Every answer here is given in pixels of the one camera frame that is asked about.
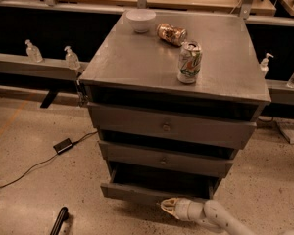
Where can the grey bottom drawer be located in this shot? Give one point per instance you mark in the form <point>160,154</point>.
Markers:
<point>149,186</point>

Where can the clear pump bottle far left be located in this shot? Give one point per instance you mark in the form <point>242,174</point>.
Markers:
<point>33,52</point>

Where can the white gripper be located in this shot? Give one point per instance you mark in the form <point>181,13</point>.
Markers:
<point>183,209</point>

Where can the grey middle drawer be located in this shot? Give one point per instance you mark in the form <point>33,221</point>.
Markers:
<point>163,159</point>

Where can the white green soda can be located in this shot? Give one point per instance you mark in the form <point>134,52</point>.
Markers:
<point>189,62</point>

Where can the grey top drawer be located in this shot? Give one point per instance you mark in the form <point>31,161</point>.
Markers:
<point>202,130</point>

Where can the grey wooden drawer cabinet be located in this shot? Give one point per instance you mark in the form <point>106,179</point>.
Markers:
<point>140,71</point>

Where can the grey wooden block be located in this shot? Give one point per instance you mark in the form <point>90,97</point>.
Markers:
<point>287,129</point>

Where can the grey metal rail shelf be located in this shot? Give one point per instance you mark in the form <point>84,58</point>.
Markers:
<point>20,71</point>

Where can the brown crushed soda can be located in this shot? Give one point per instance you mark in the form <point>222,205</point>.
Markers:
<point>172,34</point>

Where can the black power adapter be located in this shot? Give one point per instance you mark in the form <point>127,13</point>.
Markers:
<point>63,146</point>

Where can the clear pump bottle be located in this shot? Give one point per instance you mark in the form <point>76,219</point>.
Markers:
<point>72,58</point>
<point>33,52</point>

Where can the white ceramic bowl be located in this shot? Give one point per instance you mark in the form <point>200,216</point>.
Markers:
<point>141,20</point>

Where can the grey drawer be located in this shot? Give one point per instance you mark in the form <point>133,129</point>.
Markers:
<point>149,186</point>
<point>202,130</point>
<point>163,159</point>

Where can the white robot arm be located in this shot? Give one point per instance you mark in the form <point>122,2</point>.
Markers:
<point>208,214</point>

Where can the white pump bottle right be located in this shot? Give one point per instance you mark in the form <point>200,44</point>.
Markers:
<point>264,63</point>

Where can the black cylindrical handle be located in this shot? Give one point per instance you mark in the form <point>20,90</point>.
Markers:
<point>62,216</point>

